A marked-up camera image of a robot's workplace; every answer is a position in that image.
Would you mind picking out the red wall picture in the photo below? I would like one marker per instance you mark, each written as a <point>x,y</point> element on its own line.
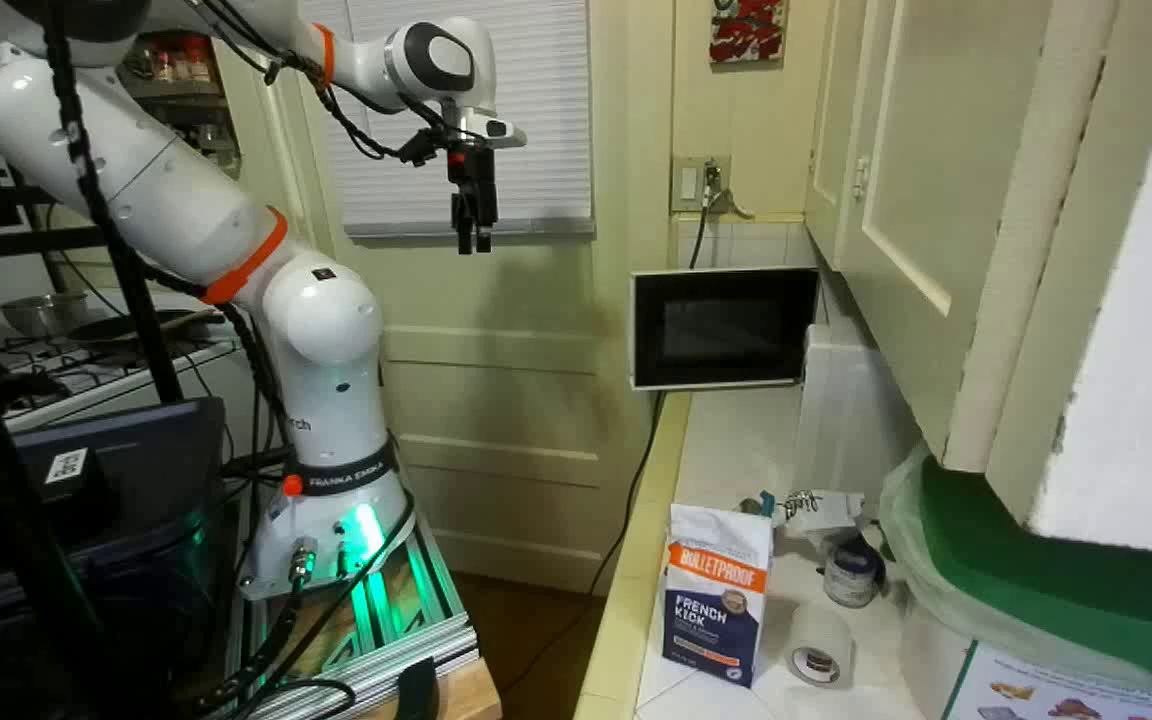
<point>744,31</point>

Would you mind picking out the printed picture sheet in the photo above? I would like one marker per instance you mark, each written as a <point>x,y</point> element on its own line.
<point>1068,689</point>

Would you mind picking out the large white window blind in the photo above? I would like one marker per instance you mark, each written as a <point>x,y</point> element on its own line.
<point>523,123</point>

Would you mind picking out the wall light switch plate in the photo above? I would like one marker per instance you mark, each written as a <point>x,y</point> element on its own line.
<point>696,183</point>

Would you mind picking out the cream upper kitchen cabinet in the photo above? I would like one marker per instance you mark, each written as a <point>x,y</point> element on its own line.
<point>960,224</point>

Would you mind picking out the wall shelf with jars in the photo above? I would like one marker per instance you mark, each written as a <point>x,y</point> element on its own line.
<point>183,80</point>

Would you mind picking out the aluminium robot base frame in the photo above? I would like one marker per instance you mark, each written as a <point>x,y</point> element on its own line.
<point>378,622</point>

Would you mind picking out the dark computer case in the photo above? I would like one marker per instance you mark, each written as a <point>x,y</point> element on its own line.
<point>81,521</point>

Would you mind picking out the green lidded plastic tub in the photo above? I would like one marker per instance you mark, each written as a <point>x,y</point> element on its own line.
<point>1068,582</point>

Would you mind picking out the kitchen stove with pots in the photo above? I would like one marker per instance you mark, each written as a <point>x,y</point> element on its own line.
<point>70,355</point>

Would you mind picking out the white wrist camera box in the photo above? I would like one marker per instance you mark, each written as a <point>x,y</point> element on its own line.
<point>493,130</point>

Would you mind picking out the blue and white paper bag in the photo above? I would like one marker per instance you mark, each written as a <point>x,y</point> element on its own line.
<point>716,595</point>

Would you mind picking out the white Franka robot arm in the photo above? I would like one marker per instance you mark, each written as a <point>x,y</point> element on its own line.
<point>160,187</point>

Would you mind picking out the small dark lidded jar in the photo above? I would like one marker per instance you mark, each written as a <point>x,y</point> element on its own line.
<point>852,571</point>

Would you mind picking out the white panelled door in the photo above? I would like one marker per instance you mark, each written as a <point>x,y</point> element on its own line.
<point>510,402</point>

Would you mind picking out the black tripod pole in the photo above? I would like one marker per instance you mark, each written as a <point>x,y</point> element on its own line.
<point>108,224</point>

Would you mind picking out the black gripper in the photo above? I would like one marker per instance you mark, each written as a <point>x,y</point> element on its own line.
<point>470,164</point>

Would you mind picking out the wooden base board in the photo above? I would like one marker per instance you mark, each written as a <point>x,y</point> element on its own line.
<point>460,684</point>

